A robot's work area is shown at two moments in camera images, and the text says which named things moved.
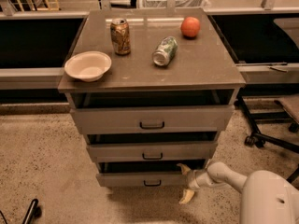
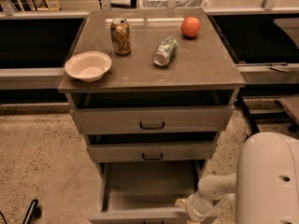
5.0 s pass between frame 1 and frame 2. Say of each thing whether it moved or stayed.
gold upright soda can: stayed
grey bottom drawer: moved
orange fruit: stayed
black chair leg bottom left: stayed
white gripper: moved
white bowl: stayed
